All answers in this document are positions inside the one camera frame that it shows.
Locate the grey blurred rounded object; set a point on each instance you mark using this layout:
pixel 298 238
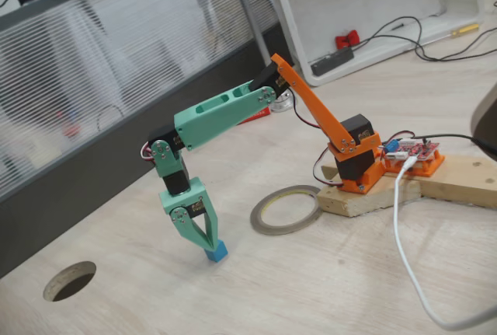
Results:
pixel 487 125

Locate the red controller board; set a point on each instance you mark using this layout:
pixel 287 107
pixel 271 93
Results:
pixel 415 150

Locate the red clamp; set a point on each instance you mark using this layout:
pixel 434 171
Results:
pixel 346 39

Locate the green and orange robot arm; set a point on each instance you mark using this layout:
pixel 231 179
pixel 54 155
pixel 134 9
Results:
pixel 217 113

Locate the silver round object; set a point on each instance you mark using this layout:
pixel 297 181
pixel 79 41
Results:
pixel 281 102

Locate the yellow screwdriver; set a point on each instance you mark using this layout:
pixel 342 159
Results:
pixel 464 30

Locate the red box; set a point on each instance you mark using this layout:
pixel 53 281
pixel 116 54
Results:
pixel 258 116

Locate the ribbed glass desk partition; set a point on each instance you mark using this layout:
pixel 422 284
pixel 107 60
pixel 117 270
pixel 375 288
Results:
pixel 77 98

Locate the blue cube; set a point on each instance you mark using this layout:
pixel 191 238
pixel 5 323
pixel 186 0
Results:
pixel 217 254

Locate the white plastic crate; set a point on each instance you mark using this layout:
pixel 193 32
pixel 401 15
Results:
pixel 349 1

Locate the long wooden plank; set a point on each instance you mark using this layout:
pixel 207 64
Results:
pixel 458 183

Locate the wooden base block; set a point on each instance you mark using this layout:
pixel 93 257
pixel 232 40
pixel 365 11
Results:
pixel 369 201

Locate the black power strip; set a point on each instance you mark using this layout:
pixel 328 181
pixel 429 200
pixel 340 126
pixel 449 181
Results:
pixel 332 61

